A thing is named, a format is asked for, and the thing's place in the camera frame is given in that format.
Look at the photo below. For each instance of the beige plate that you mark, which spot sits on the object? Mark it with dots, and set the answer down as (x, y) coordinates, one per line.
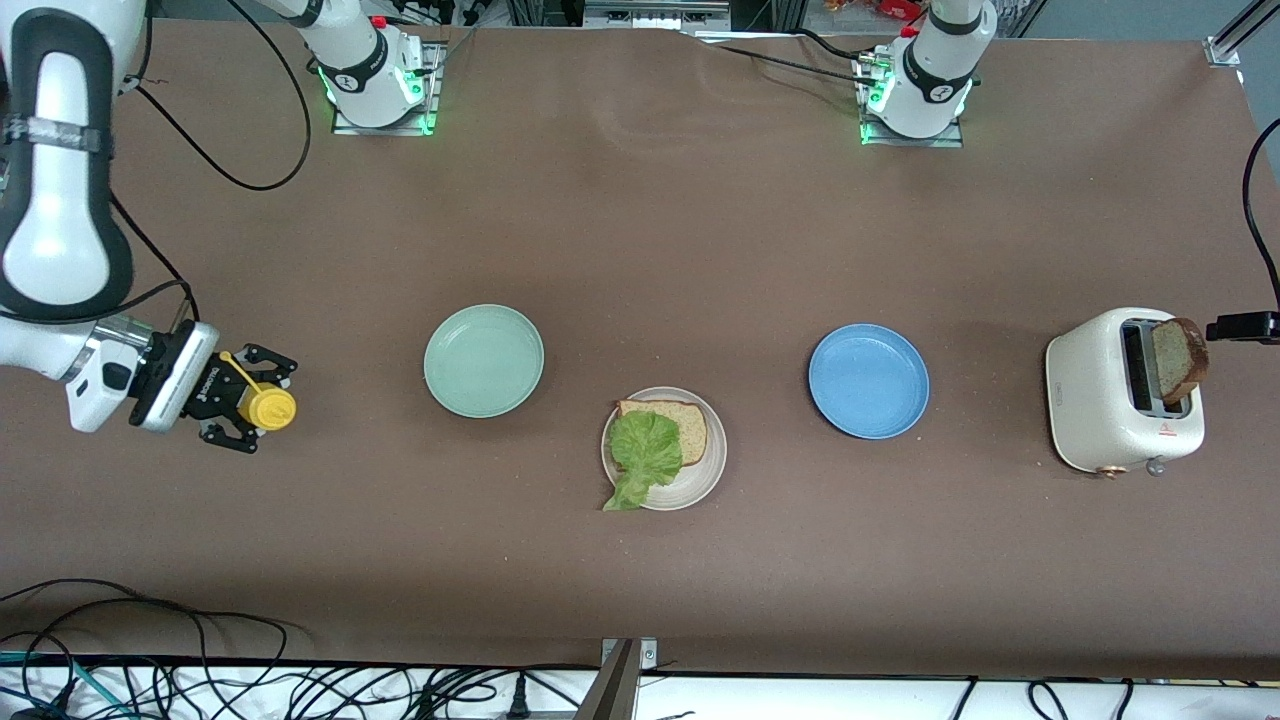
(700, 480)

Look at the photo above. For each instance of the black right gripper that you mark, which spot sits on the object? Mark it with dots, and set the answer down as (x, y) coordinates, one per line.
(212, 391)

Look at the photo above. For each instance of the grey device box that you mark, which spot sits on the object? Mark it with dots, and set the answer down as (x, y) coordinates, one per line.
(650, 12)

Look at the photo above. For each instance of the pale green plate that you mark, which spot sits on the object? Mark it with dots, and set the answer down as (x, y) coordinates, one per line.
(484, 361)

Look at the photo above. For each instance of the light crust bread slice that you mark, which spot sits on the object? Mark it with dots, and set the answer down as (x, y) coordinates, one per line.
(693, 430)

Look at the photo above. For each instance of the green lettuce leaf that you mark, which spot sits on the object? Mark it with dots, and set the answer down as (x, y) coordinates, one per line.
(648, 445)

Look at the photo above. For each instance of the dark crust bread slice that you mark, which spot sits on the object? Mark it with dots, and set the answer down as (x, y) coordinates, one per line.
(1175, 360)

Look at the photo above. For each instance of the cream white toaster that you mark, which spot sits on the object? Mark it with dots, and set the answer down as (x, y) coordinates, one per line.
(1090, 400)

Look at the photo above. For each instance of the aluminium post with bracket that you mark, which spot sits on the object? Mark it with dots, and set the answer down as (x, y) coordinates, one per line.
(615, 690)

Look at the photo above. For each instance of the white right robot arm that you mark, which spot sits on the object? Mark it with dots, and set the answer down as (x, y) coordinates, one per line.
(55, 220)

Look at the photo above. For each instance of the blue plate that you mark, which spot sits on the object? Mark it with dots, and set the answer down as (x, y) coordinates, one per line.
(869, 381)

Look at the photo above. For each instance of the red packet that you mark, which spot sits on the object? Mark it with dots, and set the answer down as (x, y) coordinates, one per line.
(890, 8)

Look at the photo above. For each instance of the metal base plate left arm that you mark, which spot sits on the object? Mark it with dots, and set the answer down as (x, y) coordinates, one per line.
(940, 143)

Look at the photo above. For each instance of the yellow mustard squeeze bottle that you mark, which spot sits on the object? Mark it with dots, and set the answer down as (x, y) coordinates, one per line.
(272, 408)

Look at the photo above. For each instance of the metal base plate right arm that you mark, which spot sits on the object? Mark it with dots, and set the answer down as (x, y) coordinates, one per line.
(437, 80)

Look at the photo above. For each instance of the aluminium frame profile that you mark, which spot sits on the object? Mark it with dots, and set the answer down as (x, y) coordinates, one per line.
(1225, 50)

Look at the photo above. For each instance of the black power plug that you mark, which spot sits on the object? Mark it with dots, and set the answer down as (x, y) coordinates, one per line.
(518, 700)

